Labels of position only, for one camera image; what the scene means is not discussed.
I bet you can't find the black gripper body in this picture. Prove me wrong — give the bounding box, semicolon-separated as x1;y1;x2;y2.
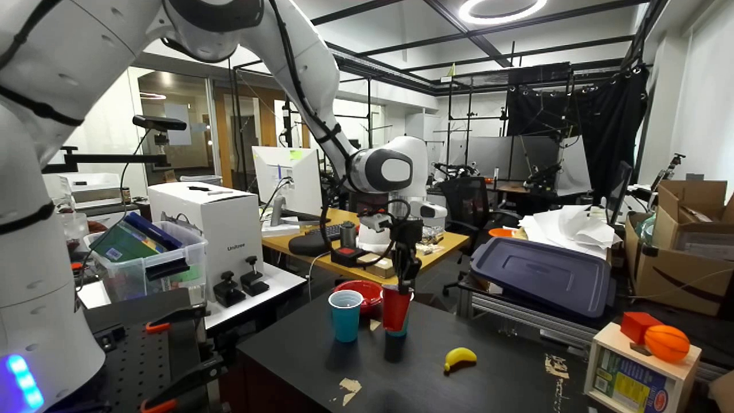
388;216;426;275

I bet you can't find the red plastic cup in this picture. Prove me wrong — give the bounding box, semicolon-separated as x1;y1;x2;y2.
381;286;412;338

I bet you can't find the clear glass bowl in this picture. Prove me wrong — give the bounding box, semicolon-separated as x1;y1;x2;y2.
419;224;446;255

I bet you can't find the red plastic bowl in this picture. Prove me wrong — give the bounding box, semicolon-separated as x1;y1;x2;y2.
333;277;386;322

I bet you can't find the wooden desk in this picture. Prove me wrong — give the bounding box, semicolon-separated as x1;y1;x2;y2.
262;203;470;294

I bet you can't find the black box with red label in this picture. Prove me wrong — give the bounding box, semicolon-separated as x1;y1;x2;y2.
327;243;366;268

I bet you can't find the black mesh office chair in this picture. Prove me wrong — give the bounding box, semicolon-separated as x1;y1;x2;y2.
434;162;490;238

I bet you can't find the yellow toy banana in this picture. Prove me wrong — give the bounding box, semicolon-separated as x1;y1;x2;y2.
443;346;480;376

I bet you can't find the black rounded case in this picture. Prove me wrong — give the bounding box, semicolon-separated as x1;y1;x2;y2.
286;222;347;259

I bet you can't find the black case with lid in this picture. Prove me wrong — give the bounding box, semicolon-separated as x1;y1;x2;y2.
467;236;618;322

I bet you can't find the white side table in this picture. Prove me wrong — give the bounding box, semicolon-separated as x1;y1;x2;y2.
76;261;307;331

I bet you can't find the white paper pile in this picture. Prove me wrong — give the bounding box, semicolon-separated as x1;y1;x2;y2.
519;203;624;259

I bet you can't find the tan tape scrap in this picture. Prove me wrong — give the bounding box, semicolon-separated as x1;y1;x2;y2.
543;351;571;382

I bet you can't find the white carton box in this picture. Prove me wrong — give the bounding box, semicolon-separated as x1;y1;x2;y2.
147;178;267;306

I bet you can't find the black curtain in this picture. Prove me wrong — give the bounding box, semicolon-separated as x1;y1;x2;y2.
505;64;652;203

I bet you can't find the red toy block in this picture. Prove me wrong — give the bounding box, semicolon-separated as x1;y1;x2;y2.
619;309;662;348

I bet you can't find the black orange clamp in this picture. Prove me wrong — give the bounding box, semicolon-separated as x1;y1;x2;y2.
142;306;209;340
139;358;225;413

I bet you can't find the wooden shape sorter box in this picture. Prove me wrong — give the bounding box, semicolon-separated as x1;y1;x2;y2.
583;322;704;413

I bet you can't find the blue book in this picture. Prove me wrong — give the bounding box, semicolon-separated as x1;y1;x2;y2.
122;212;186;252

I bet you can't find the clear plastic storage bin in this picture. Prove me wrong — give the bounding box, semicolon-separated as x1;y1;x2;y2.
84;220;212;307

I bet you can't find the orange toy ball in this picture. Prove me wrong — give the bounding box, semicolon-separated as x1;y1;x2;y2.
643;323;692;366

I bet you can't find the brown cardboard shipping box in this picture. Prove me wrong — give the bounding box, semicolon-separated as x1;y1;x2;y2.
622;178;734;318

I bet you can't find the black pegboard panel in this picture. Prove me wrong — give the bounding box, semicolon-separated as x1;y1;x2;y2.
79;300;237;413

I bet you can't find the green book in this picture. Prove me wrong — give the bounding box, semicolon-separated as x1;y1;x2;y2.
90;220;159;264

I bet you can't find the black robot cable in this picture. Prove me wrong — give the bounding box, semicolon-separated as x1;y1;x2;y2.
316;132;419;271

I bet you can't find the round ceiling ring light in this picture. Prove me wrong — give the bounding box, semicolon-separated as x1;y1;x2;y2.
457;0;550;29

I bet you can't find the black camera boom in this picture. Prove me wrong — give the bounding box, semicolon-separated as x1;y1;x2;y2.
43;113;190;177

